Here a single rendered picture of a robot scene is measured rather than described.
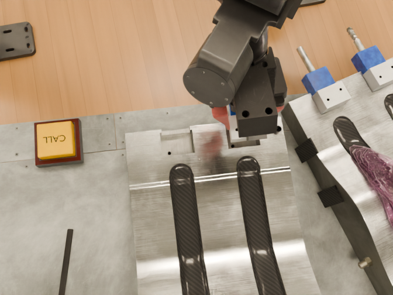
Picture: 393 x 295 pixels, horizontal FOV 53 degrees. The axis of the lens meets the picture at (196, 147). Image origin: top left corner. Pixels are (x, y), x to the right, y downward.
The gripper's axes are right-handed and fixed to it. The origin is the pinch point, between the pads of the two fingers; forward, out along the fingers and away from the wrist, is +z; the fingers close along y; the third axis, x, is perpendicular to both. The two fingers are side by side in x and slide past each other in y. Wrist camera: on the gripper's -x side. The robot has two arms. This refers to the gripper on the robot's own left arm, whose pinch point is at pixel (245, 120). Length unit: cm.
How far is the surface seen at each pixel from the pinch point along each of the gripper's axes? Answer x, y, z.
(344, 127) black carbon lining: 4.2, 18.1, 11.4
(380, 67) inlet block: 12.5, 25.8, 5.9
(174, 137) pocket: 3.1, -11.7, 5.9
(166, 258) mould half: -16.1, -14.6, 10.3
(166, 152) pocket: 0.7, -13.3, 6.6
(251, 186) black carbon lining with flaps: -6.3, -0.2, 9.1
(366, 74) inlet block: 12.5, 23.7, 7.4
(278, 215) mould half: -11.0, 3.4, 11.1
